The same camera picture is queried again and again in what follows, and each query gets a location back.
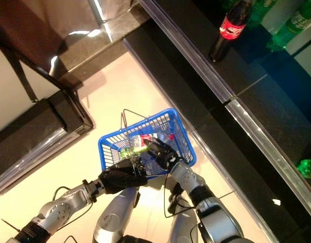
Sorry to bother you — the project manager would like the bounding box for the silver robot right leg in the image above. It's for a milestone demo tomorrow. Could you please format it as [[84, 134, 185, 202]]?
[[167, 211, 199, 243]]

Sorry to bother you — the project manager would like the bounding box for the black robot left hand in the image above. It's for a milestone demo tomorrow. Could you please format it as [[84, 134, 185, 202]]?
[[98, 155, 149, 195]]

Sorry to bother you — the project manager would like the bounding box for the silver robot left leg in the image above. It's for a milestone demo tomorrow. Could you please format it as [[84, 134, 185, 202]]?
[[93, 186, 141, 243]]

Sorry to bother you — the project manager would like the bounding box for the blue plastic shopping basket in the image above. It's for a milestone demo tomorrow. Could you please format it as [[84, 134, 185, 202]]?
[[98, 108, 197, 181]]

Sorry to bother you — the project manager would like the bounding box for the cola bottle red label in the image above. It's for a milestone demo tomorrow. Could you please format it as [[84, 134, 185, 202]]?
[[208, 0, 254, 63]]

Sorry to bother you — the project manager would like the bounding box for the clear plastic shelf rail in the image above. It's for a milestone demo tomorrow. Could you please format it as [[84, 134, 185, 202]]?
[[225, 98, 311, 225], [138, 0, 236, 105], [123, 37, 275, 243], [0, 126, 79, 198]]

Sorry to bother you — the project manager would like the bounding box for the black metal brace bar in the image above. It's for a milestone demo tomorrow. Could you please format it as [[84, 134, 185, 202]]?
[[0, 42, 39, 103]]

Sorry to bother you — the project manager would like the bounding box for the green soda bottle yellow cap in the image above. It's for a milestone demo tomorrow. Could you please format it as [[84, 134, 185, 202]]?
[[296, 158, 311, 179]]

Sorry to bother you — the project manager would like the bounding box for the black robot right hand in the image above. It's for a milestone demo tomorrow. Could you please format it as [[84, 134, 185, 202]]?
[[146, 138, 186, 172]]

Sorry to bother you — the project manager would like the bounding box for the silver robot leg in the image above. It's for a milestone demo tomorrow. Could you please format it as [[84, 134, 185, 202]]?
[[167, 211, 199, 243], [93, 186, 141, 243]]

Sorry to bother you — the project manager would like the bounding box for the brown marble pillar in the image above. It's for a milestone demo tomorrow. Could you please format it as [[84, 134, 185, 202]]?
[[0, 0, 152, 92]]

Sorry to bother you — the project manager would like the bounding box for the black store shelf unit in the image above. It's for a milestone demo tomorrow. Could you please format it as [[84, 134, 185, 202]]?
[[123, 0, 311, 243], [0, 90, 95, 198]]

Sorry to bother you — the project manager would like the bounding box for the black robot right foot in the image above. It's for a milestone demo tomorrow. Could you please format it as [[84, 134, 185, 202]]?
[[167, 182, 187, 215]]

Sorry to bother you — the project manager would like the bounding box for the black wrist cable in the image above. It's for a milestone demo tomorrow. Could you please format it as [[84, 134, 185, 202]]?
[[163, 172, 196, 218], [53, 186, 95, 230]]

